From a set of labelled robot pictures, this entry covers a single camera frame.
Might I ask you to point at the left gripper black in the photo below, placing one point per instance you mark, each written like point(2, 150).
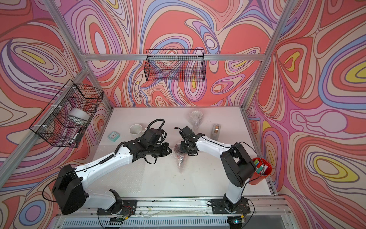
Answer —
point(166, 146)

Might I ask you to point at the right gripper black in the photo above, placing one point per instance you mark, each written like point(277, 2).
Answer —
point(182, 150)

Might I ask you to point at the clear bubble wrap sheet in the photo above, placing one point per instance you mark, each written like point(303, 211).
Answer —
point(195, 118)
point(113, 171)
point(181, 158)

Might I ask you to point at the clear bubble wrap sheet top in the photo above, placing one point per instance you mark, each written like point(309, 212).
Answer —
point(195, 118)

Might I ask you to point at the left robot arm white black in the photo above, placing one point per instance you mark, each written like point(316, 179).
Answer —
point(71, 184)

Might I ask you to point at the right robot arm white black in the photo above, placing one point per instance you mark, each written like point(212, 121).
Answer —
point(237, 164)

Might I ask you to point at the clear bubble wrap sheet bottom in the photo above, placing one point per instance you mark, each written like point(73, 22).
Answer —
point(113, 171)

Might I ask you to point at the white ceramic mug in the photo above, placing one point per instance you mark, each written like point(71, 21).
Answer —
point(136, 130)

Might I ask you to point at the grey tape dispenser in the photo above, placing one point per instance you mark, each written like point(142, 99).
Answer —
point(215, 132)

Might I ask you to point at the small teal alarm clock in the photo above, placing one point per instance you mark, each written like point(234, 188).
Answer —
point(113, 136)

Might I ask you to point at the white tape roll in basket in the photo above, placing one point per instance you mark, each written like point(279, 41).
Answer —
point(79, 114)

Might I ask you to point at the red cup of markers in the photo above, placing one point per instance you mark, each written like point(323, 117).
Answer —
point(263, 170)

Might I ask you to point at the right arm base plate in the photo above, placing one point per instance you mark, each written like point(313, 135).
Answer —
point(224, 206)

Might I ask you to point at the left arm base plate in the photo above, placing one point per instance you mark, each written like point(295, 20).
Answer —
point(124, 208)

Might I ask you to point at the marker in wire basket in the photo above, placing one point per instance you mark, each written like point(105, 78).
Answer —
point(77, 138)

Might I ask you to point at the black wire basket back wall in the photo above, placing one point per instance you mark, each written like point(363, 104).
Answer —
point(175, 65)

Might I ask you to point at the black wire basket wall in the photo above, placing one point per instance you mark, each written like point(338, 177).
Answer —
point(175, 65)
point(70, 116)

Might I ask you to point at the black wire basket left wall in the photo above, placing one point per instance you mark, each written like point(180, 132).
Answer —
point(70, 116)

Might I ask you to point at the aluminium front rail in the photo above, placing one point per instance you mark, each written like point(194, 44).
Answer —
point(197, 206)

